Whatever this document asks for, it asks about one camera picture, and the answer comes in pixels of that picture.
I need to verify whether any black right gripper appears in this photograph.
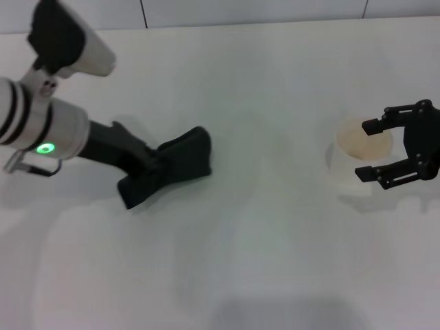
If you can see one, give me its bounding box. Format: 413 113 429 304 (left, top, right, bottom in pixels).
353 99 440 191

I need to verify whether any left wrist camera housing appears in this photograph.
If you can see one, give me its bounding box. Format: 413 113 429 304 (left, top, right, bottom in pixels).
20 0 118 96

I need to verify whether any dark blue rag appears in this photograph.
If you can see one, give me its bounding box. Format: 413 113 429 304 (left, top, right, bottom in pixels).
116 126 214 211

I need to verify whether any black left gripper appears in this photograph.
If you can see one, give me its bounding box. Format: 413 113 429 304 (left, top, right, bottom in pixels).
80 119 160 179

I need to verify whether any white paper cup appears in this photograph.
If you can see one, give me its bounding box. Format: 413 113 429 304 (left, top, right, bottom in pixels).
324 117 394 199

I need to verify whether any left arm connector cable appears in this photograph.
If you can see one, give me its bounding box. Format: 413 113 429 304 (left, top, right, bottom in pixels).
2 151 63 177

